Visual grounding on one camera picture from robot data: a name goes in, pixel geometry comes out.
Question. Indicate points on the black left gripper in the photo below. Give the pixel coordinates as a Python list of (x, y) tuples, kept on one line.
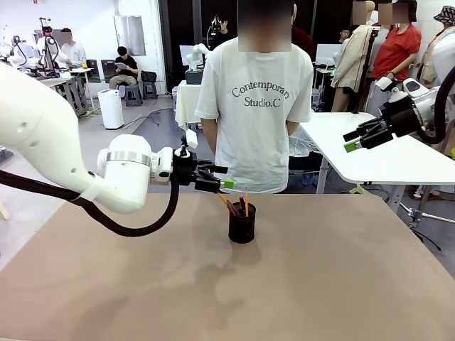
[(185, 170)]

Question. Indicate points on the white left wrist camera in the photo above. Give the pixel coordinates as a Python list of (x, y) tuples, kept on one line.
[(192, 139)]

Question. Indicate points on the table with white cloth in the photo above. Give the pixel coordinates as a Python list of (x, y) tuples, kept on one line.
[(186, 103)]

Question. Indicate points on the white air purifier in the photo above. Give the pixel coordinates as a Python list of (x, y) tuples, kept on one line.
[(111, 110)]

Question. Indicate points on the yellow pencil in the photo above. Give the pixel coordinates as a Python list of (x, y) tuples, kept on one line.
[(224, 200), (246, 204)]

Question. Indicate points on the seated person white shirt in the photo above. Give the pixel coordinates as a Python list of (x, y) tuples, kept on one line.
[(74, 53)]

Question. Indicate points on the black marker red cap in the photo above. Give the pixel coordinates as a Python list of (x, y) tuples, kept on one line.
[(240, 197)]

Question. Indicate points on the grey wall panel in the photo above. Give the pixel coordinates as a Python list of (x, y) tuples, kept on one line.
[(129, 35)]

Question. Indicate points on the white monitor screen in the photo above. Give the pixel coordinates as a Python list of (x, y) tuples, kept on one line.
[(325, 53)]

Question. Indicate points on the person in white T-shirt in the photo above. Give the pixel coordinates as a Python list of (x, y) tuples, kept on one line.
[(249, 142)]

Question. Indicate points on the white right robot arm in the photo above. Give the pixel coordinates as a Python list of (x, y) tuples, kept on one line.
[(419, 92)]

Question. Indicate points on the grey toolbox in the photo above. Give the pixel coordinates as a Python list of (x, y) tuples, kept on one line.
[(193, 77)]

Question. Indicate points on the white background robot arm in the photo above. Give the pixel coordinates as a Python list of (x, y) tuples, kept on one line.
[(49, 46), (196, 53), (19, 49)]

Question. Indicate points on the maroon pen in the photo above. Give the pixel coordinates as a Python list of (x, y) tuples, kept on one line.
[(232, 207)]

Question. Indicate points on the seated person black shirt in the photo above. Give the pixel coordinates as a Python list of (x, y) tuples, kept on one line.
[(126, 67)]

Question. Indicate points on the black mesh pen holder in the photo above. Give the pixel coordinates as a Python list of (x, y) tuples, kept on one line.
[(242, 227)]

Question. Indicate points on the grey plastic stool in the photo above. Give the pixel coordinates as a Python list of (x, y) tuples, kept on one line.
[(133, 96), (150, 91)]

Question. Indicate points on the standing person black clothes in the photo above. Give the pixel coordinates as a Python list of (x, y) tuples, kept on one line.
[(223, 30)]

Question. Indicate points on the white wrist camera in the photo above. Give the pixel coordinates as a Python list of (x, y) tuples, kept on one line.
[(385, 84), (192, 139)]

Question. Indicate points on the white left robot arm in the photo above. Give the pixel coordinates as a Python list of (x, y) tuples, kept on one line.
[(42, 142)]

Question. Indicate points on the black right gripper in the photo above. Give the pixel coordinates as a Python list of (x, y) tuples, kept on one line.
[(405, 115)]

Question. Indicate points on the person in red shirt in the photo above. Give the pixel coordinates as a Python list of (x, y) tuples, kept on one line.
[(396, 53)]

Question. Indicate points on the black bag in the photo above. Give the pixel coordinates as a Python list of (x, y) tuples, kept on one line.
[(149, 76)]

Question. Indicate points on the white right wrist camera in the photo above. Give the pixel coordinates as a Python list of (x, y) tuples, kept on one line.
[(385, 84)]

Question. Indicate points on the person with bucket hat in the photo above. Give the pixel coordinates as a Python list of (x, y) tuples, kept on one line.
[(439, 53)]

